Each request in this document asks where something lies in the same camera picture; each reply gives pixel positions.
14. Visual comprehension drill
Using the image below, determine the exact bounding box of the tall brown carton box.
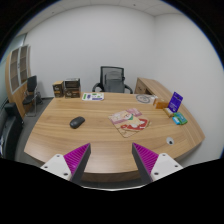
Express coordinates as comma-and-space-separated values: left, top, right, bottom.
52, 80, 65, 98

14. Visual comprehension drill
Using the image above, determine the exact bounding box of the black visitor chair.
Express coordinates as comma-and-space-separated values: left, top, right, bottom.
22, 75, 43, 118

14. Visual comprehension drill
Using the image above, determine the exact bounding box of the small yellowish box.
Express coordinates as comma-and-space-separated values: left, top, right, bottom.
163, 107, 175, 118

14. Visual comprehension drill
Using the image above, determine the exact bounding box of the orange box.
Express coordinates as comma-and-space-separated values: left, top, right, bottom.
152, 98, 170, 110

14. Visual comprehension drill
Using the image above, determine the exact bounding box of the green packet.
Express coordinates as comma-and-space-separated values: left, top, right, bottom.
173, 112, 189, 126

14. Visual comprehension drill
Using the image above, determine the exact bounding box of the wooden side cabinet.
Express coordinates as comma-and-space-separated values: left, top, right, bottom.
134, 77, 174, 101

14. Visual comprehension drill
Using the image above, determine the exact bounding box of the black computer mouse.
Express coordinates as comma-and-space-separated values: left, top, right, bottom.
69, 116, 86, 130

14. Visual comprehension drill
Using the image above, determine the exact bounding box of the wide brown carton box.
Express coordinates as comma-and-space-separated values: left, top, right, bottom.
63, 87, 82, 99

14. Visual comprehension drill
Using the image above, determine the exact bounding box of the purple sign stand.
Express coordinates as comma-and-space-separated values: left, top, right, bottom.
167, 91, 184, 114

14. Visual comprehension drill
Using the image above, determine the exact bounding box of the wooden shelf unit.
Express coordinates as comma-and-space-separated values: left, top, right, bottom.
4, 44, 33, 118

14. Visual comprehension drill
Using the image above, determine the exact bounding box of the white sticker sheet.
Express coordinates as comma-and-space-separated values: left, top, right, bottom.
81, 92, 105, 102

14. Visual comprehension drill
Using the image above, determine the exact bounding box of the black leather sofa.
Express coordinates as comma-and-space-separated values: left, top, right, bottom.
0, 102, 25, 160

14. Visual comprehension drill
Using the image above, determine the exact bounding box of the black mesh office chair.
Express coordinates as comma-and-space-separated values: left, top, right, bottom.
92, 65, 134, 94

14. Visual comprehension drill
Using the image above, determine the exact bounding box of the grey backpack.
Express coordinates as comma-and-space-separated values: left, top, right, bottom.
104, 71, 126, 93

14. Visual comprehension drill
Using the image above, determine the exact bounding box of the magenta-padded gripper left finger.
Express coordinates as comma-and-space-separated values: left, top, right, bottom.
40, 142, 92, 185

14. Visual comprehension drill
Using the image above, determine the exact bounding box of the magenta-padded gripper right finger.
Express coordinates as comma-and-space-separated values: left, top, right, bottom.
131, 142, 184, 185

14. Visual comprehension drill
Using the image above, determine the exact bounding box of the blue packet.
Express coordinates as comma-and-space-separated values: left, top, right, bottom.
171, 115, 181, 126

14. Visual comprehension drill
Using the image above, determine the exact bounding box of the black carton box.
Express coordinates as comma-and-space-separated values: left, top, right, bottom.
63, 78, 81, 89

